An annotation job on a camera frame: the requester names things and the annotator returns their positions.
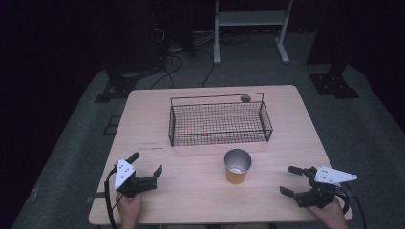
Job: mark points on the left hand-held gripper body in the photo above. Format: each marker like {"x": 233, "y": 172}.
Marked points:
{"x": 122, "y": 173}

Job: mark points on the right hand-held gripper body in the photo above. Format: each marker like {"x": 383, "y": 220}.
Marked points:
{"x": 329, "y": 175}

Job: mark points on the metal cup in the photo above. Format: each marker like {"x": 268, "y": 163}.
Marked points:
{"x": 237, "y": 167}

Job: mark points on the person's left hand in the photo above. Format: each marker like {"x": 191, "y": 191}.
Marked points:
{"x": 130, "y": 208}

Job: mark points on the person's right hand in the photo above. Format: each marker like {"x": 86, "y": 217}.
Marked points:
{"x": 329, "y": 214}

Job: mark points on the black stand base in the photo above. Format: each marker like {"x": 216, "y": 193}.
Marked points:
{"x": 119, "y": 86}
{"x": 334, "y": 84}

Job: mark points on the small brown round object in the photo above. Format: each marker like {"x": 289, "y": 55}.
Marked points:
{"x": 245, "y": 98}

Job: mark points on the white metal stand frame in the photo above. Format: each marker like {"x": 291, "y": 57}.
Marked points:
{"x": 251, "y": 19}

